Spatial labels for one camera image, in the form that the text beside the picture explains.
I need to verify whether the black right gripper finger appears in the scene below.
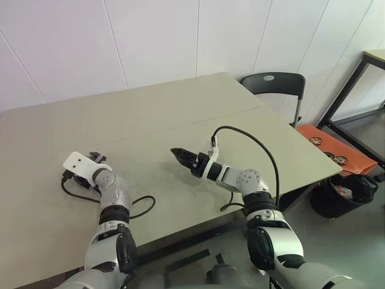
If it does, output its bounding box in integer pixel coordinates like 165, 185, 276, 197
171, 152, 197, 169
170, 147, 198, 162

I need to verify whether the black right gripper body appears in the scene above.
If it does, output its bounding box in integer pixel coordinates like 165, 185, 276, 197
189, 152, 212, 178

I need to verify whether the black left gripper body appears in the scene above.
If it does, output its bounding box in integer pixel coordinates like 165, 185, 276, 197
73, 152, 109, 190

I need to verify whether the grey rounded robot body shell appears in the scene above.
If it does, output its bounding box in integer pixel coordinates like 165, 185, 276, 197
162, 261, 271, 289

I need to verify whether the orange mat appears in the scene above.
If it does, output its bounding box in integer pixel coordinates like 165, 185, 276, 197
296, 124, 378, 175

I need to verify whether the black folding chair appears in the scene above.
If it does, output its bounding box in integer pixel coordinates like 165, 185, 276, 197
240, 72, 307, 126

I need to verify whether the black waste bin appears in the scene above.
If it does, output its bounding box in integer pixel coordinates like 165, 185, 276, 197
309, 174, 379, 219

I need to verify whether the black-framed side table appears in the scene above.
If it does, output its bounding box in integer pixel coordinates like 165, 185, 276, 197
318, 49, 385, 169

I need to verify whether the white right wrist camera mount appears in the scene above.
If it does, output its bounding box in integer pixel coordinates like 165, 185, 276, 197
192, 135, 220, 178

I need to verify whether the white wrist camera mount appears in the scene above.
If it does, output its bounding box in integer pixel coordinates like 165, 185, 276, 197
62, 152, 112, 183
192, 135, 220, 178

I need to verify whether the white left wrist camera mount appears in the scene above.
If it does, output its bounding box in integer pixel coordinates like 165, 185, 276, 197
62, 152, 112, 183

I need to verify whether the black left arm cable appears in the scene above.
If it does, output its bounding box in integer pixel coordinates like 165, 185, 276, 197
61, 170, 156, 219

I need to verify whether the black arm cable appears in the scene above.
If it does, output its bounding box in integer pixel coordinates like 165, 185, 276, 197
61, 170, 156, 219
210, 125, 281, 212

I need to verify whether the black table frame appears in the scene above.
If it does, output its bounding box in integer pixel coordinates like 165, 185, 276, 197
132, 177, 330, 263

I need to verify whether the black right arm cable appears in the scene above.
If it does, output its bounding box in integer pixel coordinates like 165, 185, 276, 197
210, 125, 281, 212

